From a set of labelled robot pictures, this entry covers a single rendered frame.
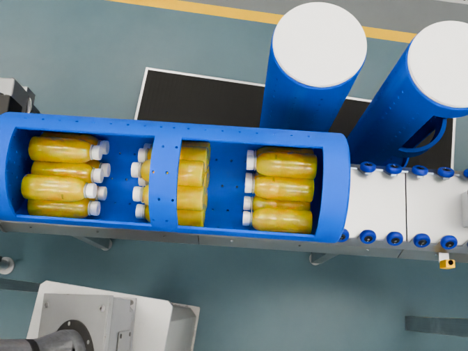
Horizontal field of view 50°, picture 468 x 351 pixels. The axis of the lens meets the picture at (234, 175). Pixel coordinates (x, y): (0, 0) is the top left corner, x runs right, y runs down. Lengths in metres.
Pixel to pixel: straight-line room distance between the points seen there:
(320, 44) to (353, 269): 1.22
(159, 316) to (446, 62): 1.07
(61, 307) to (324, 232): 0.62
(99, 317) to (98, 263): 1.44
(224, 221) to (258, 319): 1.04
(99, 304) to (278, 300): 1.44
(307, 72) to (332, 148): 0.34
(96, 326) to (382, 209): 0.88
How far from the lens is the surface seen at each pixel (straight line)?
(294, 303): 2.38
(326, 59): 1.52
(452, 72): 1.61
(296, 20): 1.58
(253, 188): 1.33
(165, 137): 1.22
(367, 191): 1.52
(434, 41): 1.64
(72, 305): 1.12
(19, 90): 1.85
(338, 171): 1.19
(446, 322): 2.05
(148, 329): 1.23
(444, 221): 1.58
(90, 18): 2.90
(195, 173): 1.24
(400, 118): 1.73
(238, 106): 2.40
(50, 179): 1.36
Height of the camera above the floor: 2.36
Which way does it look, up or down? 75 degrees down
